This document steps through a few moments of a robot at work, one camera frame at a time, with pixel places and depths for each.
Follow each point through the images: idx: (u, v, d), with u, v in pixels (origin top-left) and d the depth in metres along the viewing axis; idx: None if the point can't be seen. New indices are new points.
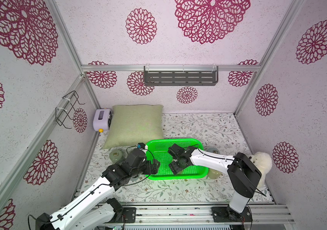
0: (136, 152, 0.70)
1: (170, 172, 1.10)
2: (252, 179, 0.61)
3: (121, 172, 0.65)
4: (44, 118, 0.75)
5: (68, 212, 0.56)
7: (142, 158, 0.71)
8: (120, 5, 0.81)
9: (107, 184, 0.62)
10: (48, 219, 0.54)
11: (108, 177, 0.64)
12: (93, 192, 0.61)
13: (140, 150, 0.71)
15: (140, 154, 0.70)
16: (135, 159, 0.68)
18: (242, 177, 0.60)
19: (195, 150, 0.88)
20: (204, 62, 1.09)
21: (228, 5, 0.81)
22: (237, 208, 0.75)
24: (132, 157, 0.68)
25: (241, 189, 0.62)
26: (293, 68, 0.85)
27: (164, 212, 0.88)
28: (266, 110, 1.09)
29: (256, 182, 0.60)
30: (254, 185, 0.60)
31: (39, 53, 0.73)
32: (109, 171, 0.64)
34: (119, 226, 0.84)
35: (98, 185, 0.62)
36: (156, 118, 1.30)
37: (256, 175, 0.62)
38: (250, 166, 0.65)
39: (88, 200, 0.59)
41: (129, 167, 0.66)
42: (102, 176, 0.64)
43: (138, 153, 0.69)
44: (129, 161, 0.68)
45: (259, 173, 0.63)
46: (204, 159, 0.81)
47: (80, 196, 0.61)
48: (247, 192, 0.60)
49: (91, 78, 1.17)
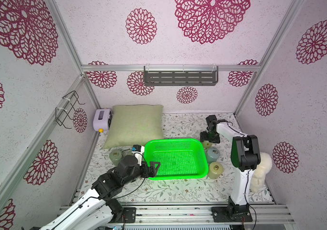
0: (127, 160, 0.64)
1: (169, 173, 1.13)
2: (247, 156, 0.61)
3: (112, 183, 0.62)
4: (44, 118, 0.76)
5: (56, 227, 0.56)
7: (133, 166, 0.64)
8: (120, 5, 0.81)
9: (95, 197, 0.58)
10: None
11: (99, 188, 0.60)
12: (82, 205, 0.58)
13: (130, 158, 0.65)
15: (130, 162, 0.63)
16: (126, 169, 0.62)
18: (240, 148, 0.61)
19: (223, 121, 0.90)
20: (205, 63, 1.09)
21: (228, 5, 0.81)
22: (236, 199, 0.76)
24: (121, 167, 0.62)
25: (233, 159, 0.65)
26: (293, 68, 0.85)
27: (164, 212, 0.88)
28: (266, 110, 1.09)
29: (251, 162, 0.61)
30: (246, 161, 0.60)
31: (39, 53, 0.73)
32: (99, 182, 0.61)
34: (119, 226, 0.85)
35: (87, 198, 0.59)
36: (156, 118, 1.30)
37: (255, 157, 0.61)
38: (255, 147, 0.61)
39: (76, 214, 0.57)
41: (120, 176, 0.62)
42: (92, 187, 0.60)
43: (128, 163, 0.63)
44: (119, 171, 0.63)
45: (258, 158, 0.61)
46: (225, 125, 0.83)
47: (69, 210, 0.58)
48: (236, 163, 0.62)
49: (91, 78, 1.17)
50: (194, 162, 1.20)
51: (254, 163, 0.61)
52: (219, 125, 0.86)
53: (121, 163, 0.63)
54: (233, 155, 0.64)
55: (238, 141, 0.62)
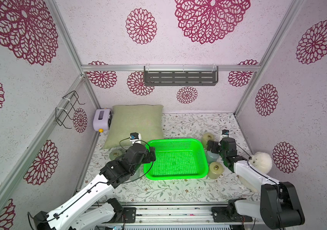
0: (136, 147, 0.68)
1: (169, 173, 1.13)
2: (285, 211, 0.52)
3: (120, 169, 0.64)
4: (44, 118, 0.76)
5: (64, 211, 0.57)
7: (142, 154, 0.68)
8: (120, 5, 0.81)
9: (104, 182, 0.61)
10: (44, 218, 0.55)
11: (107, 174, 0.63)
12: (90, 190, 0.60)
13: (140, 146, 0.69)
15: (140, 149, 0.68)
16: (135, 155, 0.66)
18: (274, 198, 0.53)
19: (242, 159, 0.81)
20: (205, 63, 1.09)
21: (228, 5, 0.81)
22: (239, 209, 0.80)
24: (131, 153, 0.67)
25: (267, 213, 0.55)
26: (293, 68, 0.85)
27: (164, 212, 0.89)
28: (266, 110, 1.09)
29: (290, 220, 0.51)
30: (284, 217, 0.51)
31: (39, 53, 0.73)
32: (107, 168, 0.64)
34: (119, 226, 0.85)
35: (95, 183, 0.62)
36: (156, 118, 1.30)
37: (295, 213, 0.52)
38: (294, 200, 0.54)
39: (84, 198, 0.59)
41: (129, 163, 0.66)
42: (100, 173, 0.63)
43: (137, 149, 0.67)
44: (129, 158, 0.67)
45: (299, 216, 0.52)
46: (245, 166, 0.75)
47: (76, 195, 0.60)
48: (272, 221, 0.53)
49: (91, 78, 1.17)
50: (194, 162, 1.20)
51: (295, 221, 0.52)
52: (237, 165, 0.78)
53: (131, 150, 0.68)
54: (266, 209, 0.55)
55: (270, 190, 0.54)
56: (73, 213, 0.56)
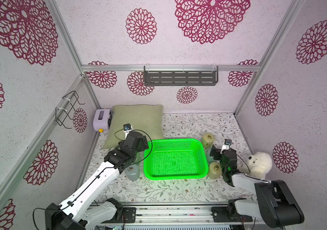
0: (132, 133, 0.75)
1: (169, 172, 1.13)
2: (283, 209, 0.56)
3: (122, 155, 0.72)
4: (44, 118, 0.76)
5: (78, 198, 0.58)
7: (139, 139, 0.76)
8: (120, 5, 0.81)
9: (111, 167, 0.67)
10: (58, 208, 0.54)
11: (111, 160, 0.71)
12: (99, 176, 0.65)
13: (135, 132, 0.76)
15: (136, 134, 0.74)
16: (133, 141, 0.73)
18: (269, 195, 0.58)
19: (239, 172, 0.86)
20: (204, 63, 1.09)
21: (228, 5, 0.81)
22: (240, 209, 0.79)
24: (129, 139, 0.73)
25: (266, 212, 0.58)
26: (293, 68, 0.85)
27: (164, 212, 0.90)
28: (266, 110, 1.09)
29: (289, 217, 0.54)
30: (282, 215, 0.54)
31: (39, 53, 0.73)
32: (110, 155, 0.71)
34: (119, 226, 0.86)
35: (103, 169, 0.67)
36: (156, 118, 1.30)
37: (293, 211, 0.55)
38: (288, 195, 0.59)
39: (95, 183, 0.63)
41: (129, 148, 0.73)
42: (105, 160, 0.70)
43: (133, 135, 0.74)
44: (127, 144, 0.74)
45: (298, 213, 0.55)
46: (242, 175, 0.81)
47: (86, 183, 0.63)
48: (272, 219, 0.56)
49: (91, 78, 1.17)
50: (194, 162, 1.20)
51: (295, 219, 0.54)
52: (232, 177, 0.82)
53: (128, 136, 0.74)
54: (264, 208, 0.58)
55: (264, 187, 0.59)
56: (87, 198, 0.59)
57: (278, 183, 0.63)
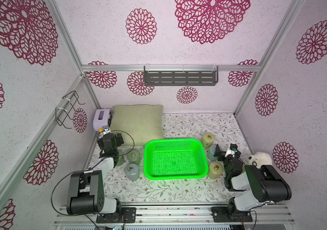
0: (105, 137, 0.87)
1: (169, 173, 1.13)
2: (270, 183, 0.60)
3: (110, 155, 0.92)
4: (44, 118, 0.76)
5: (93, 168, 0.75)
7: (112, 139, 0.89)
8: (120, 5, 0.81)
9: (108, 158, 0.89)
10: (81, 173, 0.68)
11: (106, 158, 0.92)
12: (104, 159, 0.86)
13: (107, 134, 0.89)
15: (108, 137, 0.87)
16: (110, 143, 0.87)
18: (256, 172, 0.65)
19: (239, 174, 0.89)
20: (204, 63, 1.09)
21: (228, 5, 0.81)
22: (238, 204, 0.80)
24: (106, 143, 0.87)
25: (256, 189, 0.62)
26: (293, 68, 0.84)
27: (164, 212, 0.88)
28: (266, 110, 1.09)
29: (276, 190, 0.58)
30: (269, 187, 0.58)
31: (39, 53, 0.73)
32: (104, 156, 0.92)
34: (119, 226, 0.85)
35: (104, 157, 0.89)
36: (156, 118, 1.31)
37: (282, 187, 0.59)
38: (275, 173, 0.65)
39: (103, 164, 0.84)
41: (111, 148, 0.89)
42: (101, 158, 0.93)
43: (107, 138, 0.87)
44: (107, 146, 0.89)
45: (286, 189, 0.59)
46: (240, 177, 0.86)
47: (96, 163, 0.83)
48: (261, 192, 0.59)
49: (91, 78, 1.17)
50: (194, 162, 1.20)
51: (282, 192, 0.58)
52: (232, 180, 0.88)
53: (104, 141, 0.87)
54: (255, 185, 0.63)
55: (253, 167, 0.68)
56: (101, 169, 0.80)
57: (266, 166, 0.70)
